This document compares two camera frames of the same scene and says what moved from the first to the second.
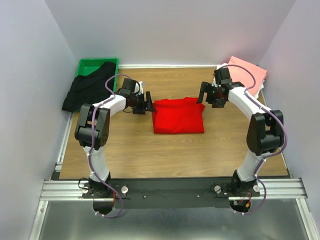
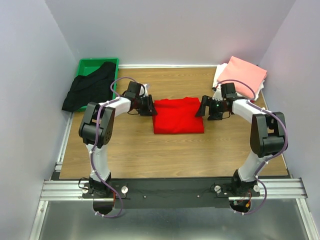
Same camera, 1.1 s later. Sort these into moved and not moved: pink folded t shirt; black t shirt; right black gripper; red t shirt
Moved: right black gripper
Not moved: red t shirt; black t shirt; pink folded t shirt
